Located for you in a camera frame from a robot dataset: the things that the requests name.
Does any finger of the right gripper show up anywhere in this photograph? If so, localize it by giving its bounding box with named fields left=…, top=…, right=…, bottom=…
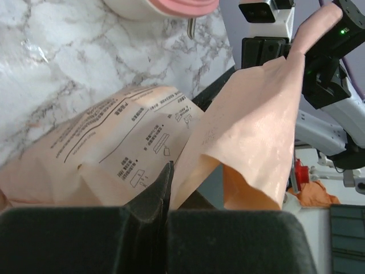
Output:
left=241, top=37, right=291, bottom=69

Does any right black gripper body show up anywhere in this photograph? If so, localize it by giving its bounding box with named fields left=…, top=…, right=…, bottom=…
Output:
left=297, top=1, right=364, bottom=109

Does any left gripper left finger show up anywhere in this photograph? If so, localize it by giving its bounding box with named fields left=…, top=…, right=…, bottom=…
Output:
left=124, top=161, right=174, bottom=223

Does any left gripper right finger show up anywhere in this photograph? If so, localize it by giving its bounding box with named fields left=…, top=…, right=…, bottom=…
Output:
left=179, top=191, right=217, bottom=211

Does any silver metal scoop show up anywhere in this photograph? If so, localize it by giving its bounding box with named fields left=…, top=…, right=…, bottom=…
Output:
left=186, top=18, right=196, bottom=39

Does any orange cat litter bag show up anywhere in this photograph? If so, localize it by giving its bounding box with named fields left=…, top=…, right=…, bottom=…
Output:
left=1, top=1, right=342, bottom=211

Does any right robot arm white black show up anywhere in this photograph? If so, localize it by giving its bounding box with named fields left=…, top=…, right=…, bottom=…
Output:
left=239, top=1, right=364, bottom=170

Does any pink litter box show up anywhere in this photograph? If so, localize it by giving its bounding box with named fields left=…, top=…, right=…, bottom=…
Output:
left=104, top=0, right=219, bottom=21

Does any red round object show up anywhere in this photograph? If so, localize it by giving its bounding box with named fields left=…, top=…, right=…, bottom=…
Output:
left=294, top=159, right=310, bottom=189

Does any orange cloth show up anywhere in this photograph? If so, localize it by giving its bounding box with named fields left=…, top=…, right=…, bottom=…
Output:
left=287, top=180, right=341, bottom=208

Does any dark storage drawer unit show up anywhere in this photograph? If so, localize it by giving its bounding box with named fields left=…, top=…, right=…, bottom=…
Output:
left=330, top=204, right=365, bottom=274

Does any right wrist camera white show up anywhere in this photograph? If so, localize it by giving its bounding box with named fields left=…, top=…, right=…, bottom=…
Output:
left=238, top=0, right=295, bottom=41

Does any black table front rail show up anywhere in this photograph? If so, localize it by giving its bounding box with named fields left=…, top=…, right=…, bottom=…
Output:
left=192, top=66, right=236, bottom=111

